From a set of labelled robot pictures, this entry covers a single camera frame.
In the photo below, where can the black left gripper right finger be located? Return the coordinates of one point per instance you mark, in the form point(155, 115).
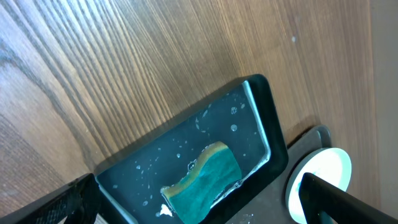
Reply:
point(325, 203)

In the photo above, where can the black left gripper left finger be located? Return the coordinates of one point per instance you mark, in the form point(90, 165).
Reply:
point(76, 202)

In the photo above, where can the white plate blue stain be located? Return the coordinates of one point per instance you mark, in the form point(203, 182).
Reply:
point(331, 164)

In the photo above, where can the green yellow sponge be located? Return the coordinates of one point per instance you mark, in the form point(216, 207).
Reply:
point(192, 197)

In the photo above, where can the brown serving tray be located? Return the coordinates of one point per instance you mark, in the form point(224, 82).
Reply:
point(269, 206)

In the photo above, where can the black water basin tray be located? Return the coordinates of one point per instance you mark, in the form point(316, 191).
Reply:
point(242, 115)

